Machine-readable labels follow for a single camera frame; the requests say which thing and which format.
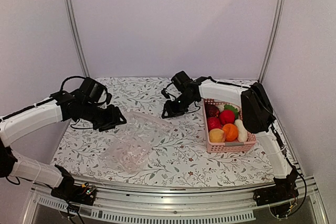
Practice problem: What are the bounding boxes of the white radish toy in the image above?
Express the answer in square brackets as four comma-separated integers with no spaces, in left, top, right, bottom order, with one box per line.
[234,119,248,142]

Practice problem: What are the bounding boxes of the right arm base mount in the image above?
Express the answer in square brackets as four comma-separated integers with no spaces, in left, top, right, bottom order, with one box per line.
[253,184,299,219]

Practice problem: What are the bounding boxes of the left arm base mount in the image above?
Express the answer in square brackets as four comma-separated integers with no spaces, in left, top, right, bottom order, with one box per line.
[51,180,97,206]

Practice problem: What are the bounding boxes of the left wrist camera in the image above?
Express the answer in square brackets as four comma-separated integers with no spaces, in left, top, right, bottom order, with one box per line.
[79,77,112,106]

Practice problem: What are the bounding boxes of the clear zip top bag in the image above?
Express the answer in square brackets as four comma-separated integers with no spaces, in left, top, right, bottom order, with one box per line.
[100,111,175,174]

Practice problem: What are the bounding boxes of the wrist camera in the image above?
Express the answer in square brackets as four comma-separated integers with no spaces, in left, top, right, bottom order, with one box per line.
[171,71,193,93]
[79,77,112,106]

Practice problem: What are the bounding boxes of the right aluminium frame post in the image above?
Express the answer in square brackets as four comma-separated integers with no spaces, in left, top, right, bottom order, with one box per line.
[258,0,285,83]

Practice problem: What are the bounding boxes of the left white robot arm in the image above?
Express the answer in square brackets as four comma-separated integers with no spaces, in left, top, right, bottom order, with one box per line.
[1,91,127,200]

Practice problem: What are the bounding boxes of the red mushroom toy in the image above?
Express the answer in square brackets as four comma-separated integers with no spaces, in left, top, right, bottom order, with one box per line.
[218,110,236,125]

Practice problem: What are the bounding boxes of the yellow peach toy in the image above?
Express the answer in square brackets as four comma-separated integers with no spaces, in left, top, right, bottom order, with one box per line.
[208,129,226,143]

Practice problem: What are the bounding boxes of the aluminium frame post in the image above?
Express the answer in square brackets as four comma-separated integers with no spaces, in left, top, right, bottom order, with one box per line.
[258,0,285,83]
[64,0,90,77]

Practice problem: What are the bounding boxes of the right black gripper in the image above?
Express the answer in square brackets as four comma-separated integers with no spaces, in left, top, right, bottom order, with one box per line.
[162,93,196,119]

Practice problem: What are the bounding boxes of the left aluminium frame post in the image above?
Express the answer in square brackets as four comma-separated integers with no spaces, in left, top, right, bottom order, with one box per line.
[64,0,90,77]

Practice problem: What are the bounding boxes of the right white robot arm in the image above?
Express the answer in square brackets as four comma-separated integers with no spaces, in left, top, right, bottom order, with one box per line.
[161,71,299,201]

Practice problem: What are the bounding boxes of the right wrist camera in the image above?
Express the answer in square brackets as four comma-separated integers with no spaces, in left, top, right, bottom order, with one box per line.
[171,71,193,93]

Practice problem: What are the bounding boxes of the dark purple fruit toy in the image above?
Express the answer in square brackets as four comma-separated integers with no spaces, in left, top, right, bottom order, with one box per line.
[205,103,220,118]

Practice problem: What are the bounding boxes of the red strawberry toy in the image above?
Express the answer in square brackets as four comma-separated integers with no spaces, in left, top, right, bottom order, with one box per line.
[207,117,222,131]

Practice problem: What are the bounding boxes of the white radish with green leaf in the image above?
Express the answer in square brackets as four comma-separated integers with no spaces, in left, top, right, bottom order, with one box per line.
[216,104,240,119]

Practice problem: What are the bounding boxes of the orange tangerine toy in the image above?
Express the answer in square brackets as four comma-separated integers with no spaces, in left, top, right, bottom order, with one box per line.
[222,123,238,142]

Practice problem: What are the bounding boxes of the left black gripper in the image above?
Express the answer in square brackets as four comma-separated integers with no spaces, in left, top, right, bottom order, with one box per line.
[81,101,128,132]

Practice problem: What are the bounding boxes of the front aluminium rail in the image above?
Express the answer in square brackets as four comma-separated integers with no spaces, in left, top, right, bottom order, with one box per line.
[23,176,331,223]

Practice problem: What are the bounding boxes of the pink plastic basket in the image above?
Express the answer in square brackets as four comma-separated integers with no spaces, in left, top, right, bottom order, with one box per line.
[203,99,257,153]

